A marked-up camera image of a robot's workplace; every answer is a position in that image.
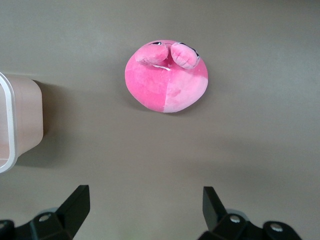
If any pink plush toy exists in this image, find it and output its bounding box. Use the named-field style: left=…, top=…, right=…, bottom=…
left=124, top=41, right=210, bottom=114

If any translucent plastic storage box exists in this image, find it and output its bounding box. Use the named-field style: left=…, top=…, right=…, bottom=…
left=0, top=71, right=45, bottom=174

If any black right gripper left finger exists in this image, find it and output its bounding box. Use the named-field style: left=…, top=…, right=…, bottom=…
left=0, top=184, right=91, bottom=240

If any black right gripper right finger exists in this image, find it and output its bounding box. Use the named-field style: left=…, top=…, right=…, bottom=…
left=196, top=186, right=304, bottom=240

